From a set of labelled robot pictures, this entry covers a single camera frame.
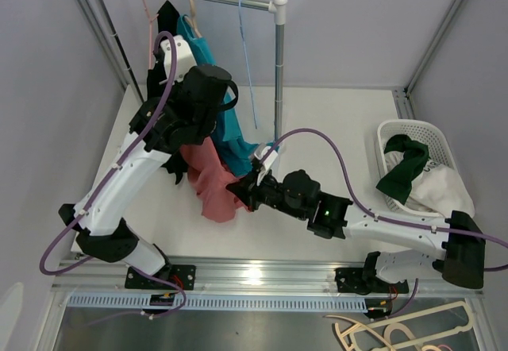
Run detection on aluminium rail with mounts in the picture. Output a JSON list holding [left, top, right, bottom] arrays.
[[51, 251, 485, 300]]

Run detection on light blue wire hanger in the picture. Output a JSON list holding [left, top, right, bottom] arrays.
[[237, 0, 259, 130]]

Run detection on salmon pink t shirt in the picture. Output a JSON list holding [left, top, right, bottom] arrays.
[[179, 137, 246, 223]]

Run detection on teal t shirt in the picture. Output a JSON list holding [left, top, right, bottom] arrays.
[[177, 15, 260, 177]]

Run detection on silver clothes rack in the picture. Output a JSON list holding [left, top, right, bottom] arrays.
[[94, 0, 288, 140]]

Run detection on white laundry basket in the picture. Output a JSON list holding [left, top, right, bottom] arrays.
[[375, 119, 475, 218]]

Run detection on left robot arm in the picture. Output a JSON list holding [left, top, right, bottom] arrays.
[[59, 64, 238, 288]]

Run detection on beige wooden hanger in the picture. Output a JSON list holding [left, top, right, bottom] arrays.
[[185, 0, 202, 38]]

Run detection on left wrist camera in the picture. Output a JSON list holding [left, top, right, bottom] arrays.
[[156, 35, 197, 86]]

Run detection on green and white t shirt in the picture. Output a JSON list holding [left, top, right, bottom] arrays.
[[376, 134, 475, 217]]

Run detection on beige hangers on floor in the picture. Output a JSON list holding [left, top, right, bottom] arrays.
[[326, 301, 475, 350]]

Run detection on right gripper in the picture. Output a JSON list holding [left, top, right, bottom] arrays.
[[227, 167, 307, 222]]

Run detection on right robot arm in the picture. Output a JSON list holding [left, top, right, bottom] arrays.
[[226, 170, 485, 291]]

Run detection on pink plastic hanger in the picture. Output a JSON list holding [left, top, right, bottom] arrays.
[[141, 0, 158, 69]]

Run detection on white cable duct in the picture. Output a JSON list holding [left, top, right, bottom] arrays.
[[67, 292, 377, 313]]

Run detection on black t shirt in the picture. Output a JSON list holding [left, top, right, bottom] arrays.
[[147, 1, 188, 185]]

